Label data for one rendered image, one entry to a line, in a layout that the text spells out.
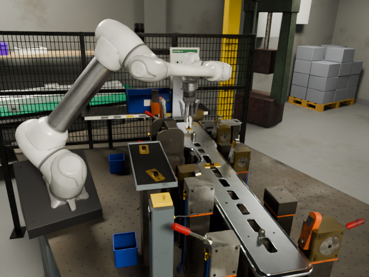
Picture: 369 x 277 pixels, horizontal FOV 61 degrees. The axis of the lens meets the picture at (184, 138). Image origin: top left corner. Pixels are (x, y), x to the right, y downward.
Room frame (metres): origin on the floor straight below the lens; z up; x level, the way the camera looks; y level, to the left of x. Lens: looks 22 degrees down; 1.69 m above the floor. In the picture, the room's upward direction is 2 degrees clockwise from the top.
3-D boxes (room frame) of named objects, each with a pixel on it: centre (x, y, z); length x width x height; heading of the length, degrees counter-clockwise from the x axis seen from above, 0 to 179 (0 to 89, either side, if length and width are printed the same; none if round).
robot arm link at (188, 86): (1.84, -0.02, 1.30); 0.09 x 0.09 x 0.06
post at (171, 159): (1.24, 0.05, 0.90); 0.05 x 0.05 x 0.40; 14
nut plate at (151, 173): (0.97, 0.10, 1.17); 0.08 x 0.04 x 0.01; 31
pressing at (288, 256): (1.37, -0.15, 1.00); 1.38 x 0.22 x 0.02; 14
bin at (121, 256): (1.07, 0.24, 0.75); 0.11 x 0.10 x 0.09; 14
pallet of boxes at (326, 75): (6.48, -2.85, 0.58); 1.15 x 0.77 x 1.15; 124
